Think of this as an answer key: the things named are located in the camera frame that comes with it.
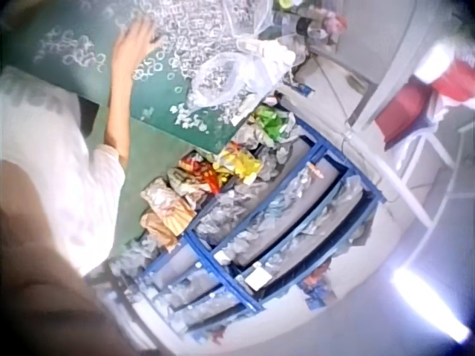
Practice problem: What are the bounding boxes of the person's right hand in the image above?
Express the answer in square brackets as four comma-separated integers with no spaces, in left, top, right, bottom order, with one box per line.
[111,18,164,71]

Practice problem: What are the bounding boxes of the green cutting mat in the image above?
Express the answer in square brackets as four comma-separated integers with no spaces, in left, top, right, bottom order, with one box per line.
[0,0,261,155]

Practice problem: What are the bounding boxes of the pile of small white rings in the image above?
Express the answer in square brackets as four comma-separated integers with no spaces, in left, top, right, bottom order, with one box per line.
[107,0,275,82]

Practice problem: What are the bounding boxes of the small group of white rings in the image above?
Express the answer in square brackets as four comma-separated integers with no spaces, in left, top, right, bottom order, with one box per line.
[33,25,108,73]

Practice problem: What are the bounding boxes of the clear plastic bag of rings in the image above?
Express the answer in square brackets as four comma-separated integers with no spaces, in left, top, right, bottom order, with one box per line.
[187,51,270,108]

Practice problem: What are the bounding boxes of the large clear plastic bag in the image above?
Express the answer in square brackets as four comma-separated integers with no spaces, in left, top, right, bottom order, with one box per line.
[220,0,285,38]

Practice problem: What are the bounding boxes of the heap of colourful snack packets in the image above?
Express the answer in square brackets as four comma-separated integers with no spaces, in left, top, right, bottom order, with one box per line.
[140,105,298,249]

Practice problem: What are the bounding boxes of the clutter of bottles and tape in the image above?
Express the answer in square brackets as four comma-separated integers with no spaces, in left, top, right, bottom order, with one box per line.
[272,0,350,49]

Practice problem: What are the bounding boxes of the blue metal shelf rack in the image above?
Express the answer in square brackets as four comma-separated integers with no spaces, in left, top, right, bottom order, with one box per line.
[87,107,387,342]

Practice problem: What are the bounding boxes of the white plastic chair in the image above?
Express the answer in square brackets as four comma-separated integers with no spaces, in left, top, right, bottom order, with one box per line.
[343,40,475,231]

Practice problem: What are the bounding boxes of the red cloth on chair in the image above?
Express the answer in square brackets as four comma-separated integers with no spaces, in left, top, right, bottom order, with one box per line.
[374,59,475,144]

